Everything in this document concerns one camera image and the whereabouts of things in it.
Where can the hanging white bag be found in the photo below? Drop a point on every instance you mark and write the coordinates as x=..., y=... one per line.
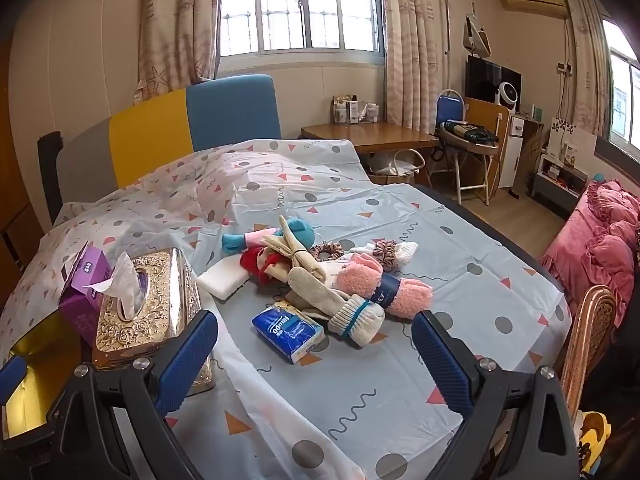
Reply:
x=472, y=35

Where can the blue plush toy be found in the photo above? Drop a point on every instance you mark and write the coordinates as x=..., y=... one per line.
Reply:
x=300, y=232

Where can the beige patterned curtain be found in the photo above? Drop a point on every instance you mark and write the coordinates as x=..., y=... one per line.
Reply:
x=410, y=35

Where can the side window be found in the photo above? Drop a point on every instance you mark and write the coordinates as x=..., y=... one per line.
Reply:
x=622, y=85

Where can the beige side curtain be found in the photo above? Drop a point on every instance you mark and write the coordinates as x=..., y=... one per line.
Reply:
x=585, y=60

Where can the purple tissue box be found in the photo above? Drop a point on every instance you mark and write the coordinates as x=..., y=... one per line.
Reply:
x=80, y=300

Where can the gold metal tin box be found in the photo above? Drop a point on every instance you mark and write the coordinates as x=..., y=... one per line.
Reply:
x=45, y=360

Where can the patterned plastic tablecloth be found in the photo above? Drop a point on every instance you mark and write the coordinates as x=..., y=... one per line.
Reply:
x=400, y=220

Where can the folding tray stand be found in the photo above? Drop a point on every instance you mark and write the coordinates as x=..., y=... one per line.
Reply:
x=467, y=160

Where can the white sponge block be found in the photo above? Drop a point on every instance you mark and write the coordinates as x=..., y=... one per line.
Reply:
x=225, y=277

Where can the wooden desk panel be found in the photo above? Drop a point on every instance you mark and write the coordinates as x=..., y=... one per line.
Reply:
x=485, y=115

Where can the black monitor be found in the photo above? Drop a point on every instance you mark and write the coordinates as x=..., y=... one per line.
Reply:
x=482, y=80

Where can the beige starfish print curtain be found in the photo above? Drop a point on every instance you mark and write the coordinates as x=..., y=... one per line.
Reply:
x=175, y=25

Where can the pinkish brown scrunchie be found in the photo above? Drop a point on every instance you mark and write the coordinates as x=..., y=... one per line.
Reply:
x=385, y=249

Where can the metal pole stand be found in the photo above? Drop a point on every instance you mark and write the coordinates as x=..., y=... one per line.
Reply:
x=445, y=10

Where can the red plush toy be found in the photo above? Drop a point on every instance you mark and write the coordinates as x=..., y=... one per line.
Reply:
x=257, y=265

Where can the beige sock striped cuff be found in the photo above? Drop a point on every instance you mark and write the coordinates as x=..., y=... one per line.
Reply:
x=315, y=295

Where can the grey low shelf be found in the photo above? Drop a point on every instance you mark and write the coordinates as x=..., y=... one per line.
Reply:
x=555, y=195

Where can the dark brown scrunchie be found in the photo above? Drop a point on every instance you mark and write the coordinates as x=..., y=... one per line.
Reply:
x=326, y=251

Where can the wall air conditioner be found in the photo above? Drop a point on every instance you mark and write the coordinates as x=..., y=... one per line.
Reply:
x=535, y=0

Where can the black bag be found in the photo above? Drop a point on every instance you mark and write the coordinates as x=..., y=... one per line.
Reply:
x=470, y=132

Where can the grey yellow blue sofa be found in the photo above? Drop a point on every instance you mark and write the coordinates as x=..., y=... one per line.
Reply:
x=150, y=130

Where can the pink fuzzy socks pair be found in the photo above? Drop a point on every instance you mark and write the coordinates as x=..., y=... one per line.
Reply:
x=360, y=280

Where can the white flower print box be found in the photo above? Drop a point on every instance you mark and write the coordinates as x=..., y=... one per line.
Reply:
x=570, y=135

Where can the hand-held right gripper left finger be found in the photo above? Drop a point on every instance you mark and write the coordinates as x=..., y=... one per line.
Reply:
x=187, y=360

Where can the wooden wardrobe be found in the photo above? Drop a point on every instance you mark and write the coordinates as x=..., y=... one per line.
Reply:
x=15, y=210

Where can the barred window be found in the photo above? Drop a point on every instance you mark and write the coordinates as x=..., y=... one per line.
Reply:
x=300, y=5

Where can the wooden side table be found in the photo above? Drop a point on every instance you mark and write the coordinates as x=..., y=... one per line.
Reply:
x=370, y=135

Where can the white round fan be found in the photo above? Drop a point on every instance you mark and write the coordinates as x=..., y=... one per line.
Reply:
x=509, y=94

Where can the white tote bag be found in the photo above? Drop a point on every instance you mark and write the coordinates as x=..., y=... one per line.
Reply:
x=395, y=165

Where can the pink ruffled bedspread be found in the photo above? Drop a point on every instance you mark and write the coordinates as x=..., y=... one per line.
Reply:
x=600, y=250

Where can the yellow toy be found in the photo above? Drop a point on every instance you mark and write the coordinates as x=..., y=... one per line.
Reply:
x=595, y=435

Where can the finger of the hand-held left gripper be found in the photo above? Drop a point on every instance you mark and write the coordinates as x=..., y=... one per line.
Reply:
x=11, y=377

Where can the white narrow cabinet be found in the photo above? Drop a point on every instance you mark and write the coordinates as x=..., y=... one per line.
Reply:
x=512, y=160

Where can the ornate wooden chair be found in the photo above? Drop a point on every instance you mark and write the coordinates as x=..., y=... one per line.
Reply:
x=587, y=340

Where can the row of small packets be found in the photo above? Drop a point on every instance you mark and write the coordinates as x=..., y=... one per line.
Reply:
x=352, y=110

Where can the blue pocket tissue pack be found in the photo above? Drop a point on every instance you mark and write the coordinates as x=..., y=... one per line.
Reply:
x=287, y=332

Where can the beige cloth bundle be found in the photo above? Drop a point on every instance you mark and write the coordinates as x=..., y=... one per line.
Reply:
x=292, y=255

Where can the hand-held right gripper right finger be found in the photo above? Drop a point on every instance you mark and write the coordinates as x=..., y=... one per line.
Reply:
x=442, y=360

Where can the gold embossed tissue box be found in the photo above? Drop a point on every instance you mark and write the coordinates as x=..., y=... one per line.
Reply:
x=165, y=290

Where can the blue padded chair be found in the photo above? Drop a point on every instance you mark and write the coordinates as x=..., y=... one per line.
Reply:
x=450, y=107

